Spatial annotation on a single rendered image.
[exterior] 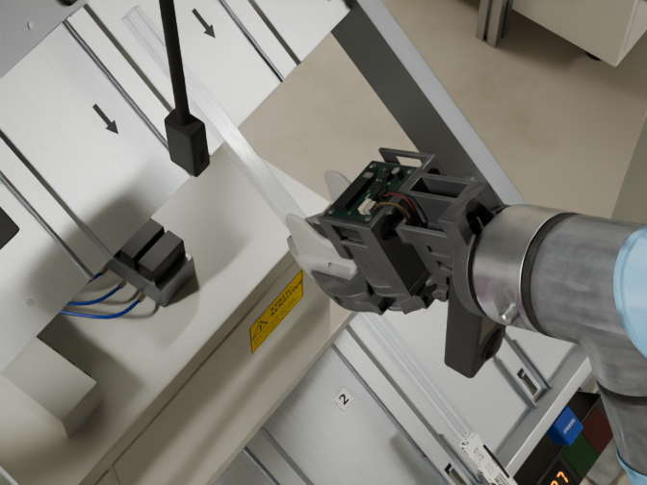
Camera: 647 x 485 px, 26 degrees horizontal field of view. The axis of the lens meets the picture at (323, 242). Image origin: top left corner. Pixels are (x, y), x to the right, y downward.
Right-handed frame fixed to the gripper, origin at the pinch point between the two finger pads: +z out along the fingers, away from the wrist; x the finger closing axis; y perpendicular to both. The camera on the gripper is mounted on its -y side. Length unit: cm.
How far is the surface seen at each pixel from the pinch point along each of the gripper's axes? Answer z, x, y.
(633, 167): 17, -47, -37
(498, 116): 77, -81, -64
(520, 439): -0.6, -6.1, -29.4
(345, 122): 92, -65, -54
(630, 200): 20, -47, -43
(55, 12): 5.8, 4.0, 23.8
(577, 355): 0.0, -16.0, -29.5
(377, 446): 2.7, 3.8, -20.2
